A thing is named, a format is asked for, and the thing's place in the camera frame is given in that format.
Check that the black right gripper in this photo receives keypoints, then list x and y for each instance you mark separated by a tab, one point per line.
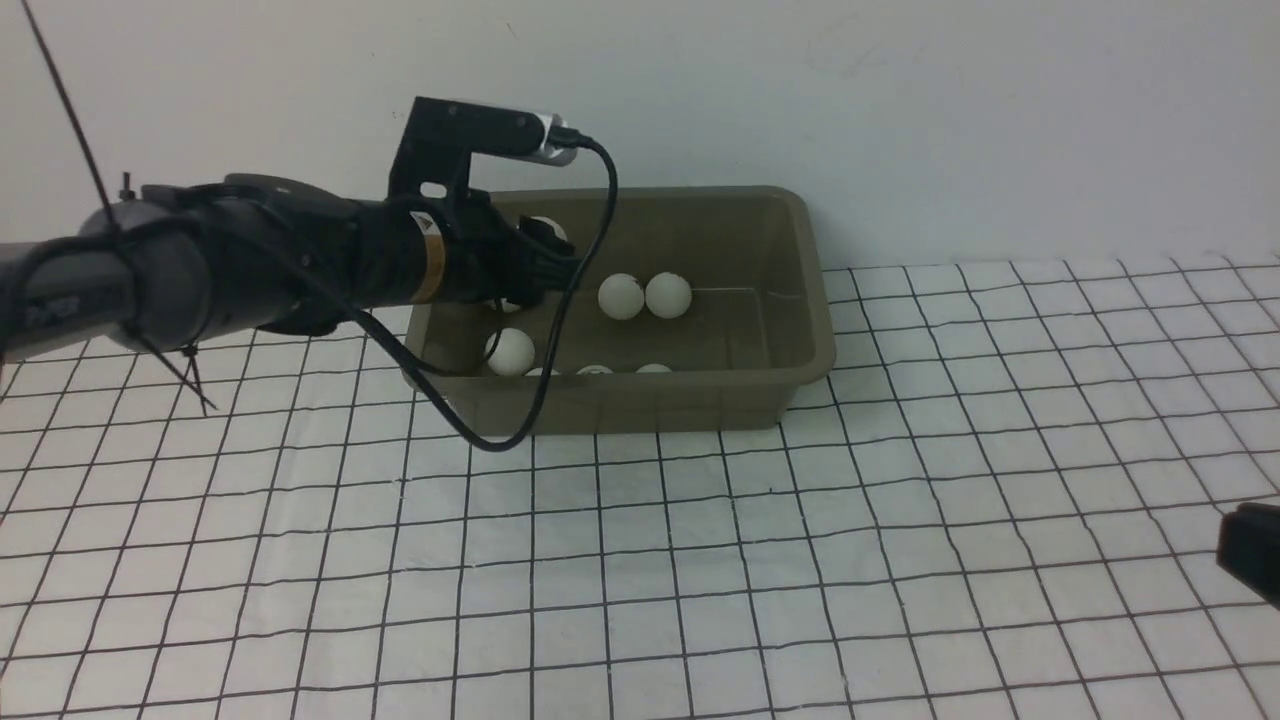
1248	548

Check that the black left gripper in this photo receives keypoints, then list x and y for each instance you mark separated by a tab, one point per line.
487	258

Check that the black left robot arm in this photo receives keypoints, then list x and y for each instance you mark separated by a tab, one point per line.
177	266

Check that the olive plastic storage bin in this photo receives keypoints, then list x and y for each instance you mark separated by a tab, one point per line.
757	330

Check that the white grid-patterned tablecloth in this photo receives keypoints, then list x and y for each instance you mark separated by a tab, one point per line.
1001	504

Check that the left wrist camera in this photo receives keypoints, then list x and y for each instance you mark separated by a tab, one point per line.
441	137

